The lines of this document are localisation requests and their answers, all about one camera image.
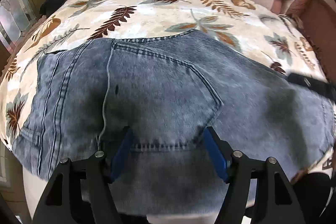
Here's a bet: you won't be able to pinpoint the leaf-print blanket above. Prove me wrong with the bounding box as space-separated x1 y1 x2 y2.
0 0 334 180

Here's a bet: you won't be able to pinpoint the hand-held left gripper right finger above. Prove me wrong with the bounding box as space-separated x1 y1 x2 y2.
203 126 306 224

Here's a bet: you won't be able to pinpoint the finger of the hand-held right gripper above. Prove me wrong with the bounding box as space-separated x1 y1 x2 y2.
287 72 336 102

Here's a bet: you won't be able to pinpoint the blue denim pants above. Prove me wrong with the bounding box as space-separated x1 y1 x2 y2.
12 30 336 216

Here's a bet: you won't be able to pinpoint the wooden door with glass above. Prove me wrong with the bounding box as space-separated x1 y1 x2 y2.
0 0 50 56

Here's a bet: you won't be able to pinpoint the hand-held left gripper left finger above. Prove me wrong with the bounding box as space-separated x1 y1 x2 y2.
31 126 135 224

